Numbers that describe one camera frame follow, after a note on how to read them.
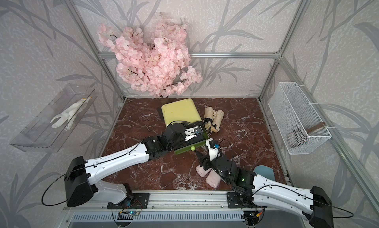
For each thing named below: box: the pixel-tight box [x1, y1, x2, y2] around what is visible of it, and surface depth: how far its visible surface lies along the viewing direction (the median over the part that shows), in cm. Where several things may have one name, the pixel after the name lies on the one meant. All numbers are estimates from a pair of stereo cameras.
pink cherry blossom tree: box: [97, 19, 202, 98], surface depth 71 cm
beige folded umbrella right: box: [210, 109, 225, 133], surface depth 104 cm
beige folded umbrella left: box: [202, 106, 215, 131], surface depth 107 cm
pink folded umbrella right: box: [205, 168, 222, 189], surface depth 80 cm
